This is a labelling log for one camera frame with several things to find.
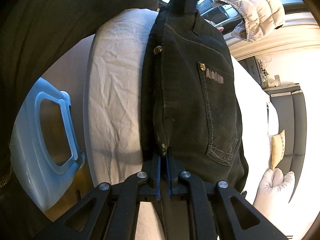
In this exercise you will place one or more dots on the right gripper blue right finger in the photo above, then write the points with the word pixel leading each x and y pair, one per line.
pixel 177 176

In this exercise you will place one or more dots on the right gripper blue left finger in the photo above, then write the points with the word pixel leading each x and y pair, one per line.
pixel 150 190

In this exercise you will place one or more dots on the black denim pants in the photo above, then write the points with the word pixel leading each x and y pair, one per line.
pixel 188 103

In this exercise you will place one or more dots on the folded white duvet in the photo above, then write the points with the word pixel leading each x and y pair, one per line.
pixel 274 192

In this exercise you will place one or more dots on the yellow decorative pillow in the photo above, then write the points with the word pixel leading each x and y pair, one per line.
pixel 277 148

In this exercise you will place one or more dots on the bed with white sheet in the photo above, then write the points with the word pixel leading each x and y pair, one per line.
pixel 102 73

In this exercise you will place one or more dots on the dark grey nightstand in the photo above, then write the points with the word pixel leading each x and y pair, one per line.
pixel 253 68

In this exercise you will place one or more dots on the dark grey padded headboard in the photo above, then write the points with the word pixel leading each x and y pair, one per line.
pixel 291 110

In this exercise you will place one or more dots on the items on nightstand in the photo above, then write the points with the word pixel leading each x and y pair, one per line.
pixel 266 80

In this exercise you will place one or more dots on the perforated grey chair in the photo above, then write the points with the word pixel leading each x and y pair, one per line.
pixel 215 13

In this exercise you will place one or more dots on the beige puffer jacket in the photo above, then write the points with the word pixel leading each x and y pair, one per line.
pixel 259 18

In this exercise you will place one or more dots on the cream curtain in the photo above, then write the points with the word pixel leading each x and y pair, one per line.
pixel 299 31

